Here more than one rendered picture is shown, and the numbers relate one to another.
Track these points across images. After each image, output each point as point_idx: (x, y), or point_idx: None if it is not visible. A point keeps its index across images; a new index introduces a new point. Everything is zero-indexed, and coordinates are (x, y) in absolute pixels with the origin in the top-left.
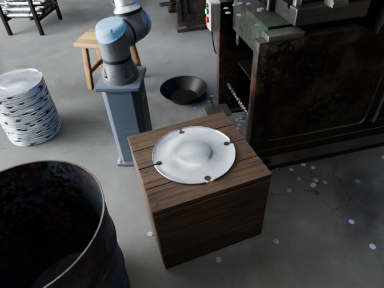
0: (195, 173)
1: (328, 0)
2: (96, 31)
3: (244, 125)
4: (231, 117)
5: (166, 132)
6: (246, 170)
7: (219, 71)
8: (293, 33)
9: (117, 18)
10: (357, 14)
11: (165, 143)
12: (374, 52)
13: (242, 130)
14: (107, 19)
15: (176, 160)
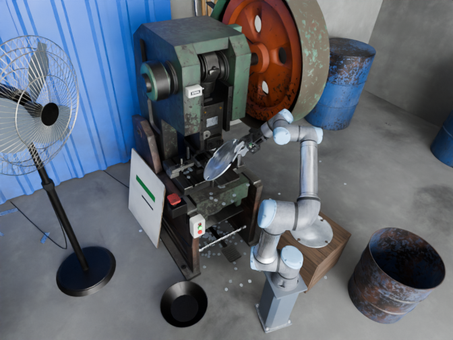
0: (322, 224)
1: None
2: (301, 262)
3: (213, 250)
4: (206, 260)
5: (303, 246)
6: None
7: (199, 250)
8: (252, 171)
9: (284, 251)
10: None
11: (311, 243)
12: None
13: (219, 251)
14: (288, 258)
15: (319, 235)
